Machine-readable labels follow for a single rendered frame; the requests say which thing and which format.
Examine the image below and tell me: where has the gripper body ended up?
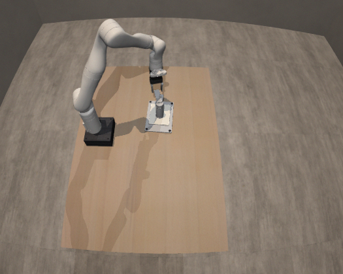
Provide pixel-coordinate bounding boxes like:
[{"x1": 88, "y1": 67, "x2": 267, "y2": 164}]
[{"x1": 149, "y1": 63, "x2": 167, "y2": 84}]

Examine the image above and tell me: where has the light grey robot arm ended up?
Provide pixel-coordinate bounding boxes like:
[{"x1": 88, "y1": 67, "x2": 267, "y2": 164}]
[{"x1": 73, "y1": 19, "x2": 166, "y2": 134}]

